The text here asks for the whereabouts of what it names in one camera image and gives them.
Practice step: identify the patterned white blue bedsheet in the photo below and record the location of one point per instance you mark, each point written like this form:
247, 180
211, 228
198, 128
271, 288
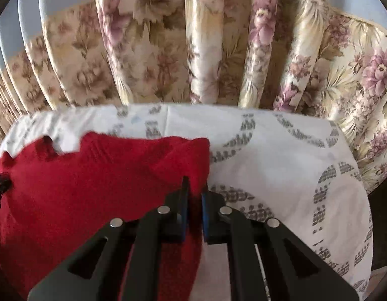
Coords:
296, 168

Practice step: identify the red knitted sweater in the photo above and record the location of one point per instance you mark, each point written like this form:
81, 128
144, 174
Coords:
57, 201

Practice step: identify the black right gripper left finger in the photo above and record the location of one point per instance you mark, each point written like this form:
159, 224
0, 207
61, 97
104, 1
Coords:
121, 261

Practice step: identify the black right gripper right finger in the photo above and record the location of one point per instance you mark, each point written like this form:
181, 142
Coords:
266, 260

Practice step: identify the blue floral curtain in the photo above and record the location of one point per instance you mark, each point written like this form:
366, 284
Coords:
321, 58

